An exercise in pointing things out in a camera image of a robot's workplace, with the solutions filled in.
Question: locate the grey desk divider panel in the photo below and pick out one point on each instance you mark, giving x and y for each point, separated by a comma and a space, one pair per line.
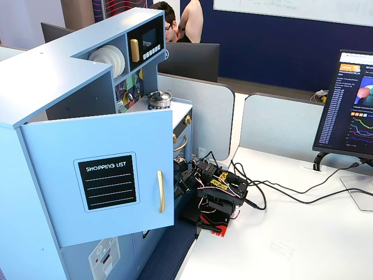
209, 116
277, 125

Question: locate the small yellow object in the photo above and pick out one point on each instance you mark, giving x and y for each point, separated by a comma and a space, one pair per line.
323, 100

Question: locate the steel toy pot with lid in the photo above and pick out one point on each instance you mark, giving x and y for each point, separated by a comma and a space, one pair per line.
160, 100

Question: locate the white toy plate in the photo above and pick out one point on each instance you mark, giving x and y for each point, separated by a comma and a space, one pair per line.
124, 62
100, 55
120, 62

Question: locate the silver monitor base plate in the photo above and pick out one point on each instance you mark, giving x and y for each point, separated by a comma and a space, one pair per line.
358, 201

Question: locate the computer monitor with lit screen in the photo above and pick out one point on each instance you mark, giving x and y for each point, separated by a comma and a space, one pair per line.
335, 116

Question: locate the blue toy kitchen cabinet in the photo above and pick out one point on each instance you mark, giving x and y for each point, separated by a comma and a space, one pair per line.
43, 73

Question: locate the black monitor seen from behind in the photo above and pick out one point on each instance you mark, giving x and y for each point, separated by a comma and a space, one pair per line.
192, 61

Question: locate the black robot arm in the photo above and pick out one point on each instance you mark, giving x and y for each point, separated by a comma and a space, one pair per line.
230, 181

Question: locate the black clamp lever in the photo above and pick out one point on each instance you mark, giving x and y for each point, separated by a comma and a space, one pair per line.
204, 225

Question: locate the white whiteboard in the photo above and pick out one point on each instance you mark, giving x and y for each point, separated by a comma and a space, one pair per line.
291, 8

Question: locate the gold oven knob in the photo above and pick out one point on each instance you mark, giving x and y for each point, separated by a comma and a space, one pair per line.
175, 138
188, 119

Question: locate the grey toy grater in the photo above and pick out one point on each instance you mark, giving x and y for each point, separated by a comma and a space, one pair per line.
120, 107

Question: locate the clear plastic wrapper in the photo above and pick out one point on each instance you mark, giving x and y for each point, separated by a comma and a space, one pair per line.
281, 249

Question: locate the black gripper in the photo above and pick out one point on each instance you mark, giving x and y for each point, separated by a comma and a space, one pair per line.
181, 178

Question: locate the blue shopping list cabinet door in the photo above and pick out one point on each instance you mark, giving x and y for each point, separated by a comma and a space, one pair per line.
58, 140

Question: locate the black toy microwave door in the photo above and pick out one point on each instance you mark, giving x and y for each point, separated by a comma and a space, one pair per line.
151, 24

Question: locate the red table clamp mount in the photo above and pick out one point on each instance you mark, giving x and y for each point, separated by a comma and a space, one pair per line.
223, 229

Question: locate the small toy wall clock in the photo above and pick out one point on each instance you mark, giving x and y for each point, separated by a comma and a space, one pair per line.
130, 96

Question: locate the white wall socket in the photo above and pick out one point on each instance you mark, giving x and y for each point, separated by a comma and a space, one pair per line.
202, 152

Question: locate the blue banner with red lines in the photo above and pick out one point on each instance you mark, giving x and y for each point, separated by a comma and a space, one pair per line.
116, 7

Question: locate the man with glasses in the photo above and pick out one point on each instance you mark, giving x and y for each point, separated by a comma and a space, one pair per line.
169, 14

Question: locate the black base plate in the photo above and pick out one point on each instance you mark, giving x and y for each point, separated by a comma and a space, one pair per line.
189, 214

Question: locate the dark monitor behind cabinet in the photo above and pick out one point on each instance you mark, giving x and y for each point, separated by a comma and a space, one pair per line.
52, 33

